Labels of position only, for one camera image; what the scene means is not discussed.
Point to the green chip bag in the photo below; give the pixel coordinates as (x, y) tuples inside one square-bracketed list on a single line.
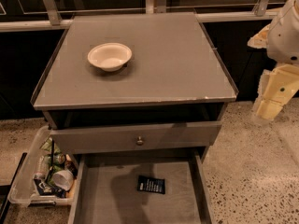
[(50, 146)]

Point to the round metal drawer knob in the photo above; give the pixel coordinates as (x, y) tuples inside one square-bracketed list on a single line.
[(139, 141)]

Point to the open grey middle drawer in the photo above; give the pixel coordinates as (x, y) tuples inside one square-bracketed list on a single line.
[(107, 189)]

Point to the clear plastic storage bin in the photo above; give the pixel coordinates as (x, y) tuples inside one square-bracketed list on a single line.
[(23, 190)]

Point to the dark blue rxbar wrapper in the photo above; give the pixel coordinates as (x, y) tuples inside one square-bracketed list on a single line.
[(151, 184)]

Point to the silver soda can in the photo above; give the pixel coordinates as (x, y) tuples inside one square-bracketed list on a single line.
[(42, 168)]

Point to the white paper cup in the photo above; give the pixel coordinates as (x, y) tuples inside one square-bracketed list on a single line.
[(63, 179)]

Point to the green soda can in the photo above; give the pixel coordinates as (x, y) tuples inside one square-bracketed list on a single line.
[(58, 159)]

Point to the grey metal railing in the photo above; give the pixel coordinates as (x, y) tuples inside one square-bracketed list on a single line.
[(34, 15)]

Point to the grey drawer cabinet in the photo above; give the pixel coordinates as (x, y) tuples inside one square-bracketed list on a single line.
[(174, 75)]

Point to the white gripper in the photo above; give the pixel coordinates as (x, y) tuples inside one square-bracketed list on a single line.
[(286, 36)]

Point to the dark blue snack bag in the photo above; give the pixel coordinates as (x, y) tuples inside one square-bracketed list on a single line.
[(45, 189)]

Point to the grey top drawer front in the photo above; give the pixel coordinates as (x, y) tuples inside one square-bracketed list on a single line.
[(123, 138)]

